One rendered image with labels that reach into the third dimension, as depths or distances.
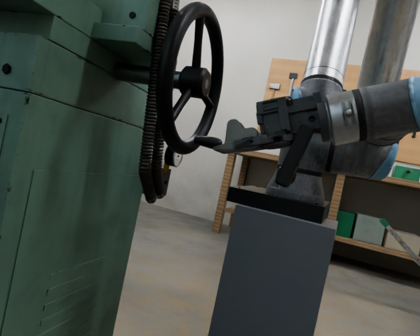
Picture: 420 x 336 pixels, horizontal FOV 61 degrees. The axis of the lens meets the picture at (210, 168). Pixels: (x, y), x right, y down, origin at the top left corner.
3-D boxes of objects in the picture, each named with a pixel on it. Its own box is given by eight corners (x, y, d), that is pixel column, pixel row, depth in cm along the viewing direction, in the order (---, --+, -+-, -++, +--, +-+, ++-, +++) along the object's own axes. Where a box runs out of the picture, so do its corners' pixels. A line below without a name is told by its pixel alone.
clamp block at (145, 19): (143, 29, 64) (153, -20, 64) (81, 23, 68) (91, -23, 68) (175, 57, 78) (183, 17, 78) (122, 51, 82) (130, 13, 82)
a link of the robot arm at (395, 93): (431, 134, 63) (451, 123, 53) (356, 146, 66) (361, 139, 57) (421, 83, 64) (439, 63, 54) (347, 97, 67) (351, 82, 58)
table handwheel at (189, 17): (180, -11, 52) (236, 11, 78) (68, -17, 58) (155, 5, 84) (169, 175, 61) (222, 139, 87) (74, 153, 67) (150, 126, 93)
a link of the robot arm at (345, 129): (356, 144, 66) (362, 137, 56) (329, 149, 67) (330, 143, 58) (348, 97, 66) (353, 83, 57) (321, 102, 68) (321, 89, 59)
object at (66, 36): (49, 39, 56) (54, 15, 56) (-46, 28, 63) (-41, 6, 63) (159, 98, 95) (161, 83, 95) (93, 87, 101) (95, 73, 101)
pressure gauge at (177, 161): (170, 173, 96) (177, 143, 96) (157, 171, 97) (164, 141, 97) (179, 174, 102) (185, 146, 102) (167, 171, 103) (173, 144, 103)
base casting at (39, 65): (26, 91, 54) (38, 32, 54) (-197, 52, 71) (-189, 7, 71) (155, 133, 97) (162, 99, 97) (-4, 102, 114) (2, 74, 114)
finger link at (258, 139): (237, 141, 68) (283, 133, 65) (239, 151, 68) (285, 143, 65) (231, 139, 63) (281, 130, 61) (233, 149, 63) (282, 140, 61)
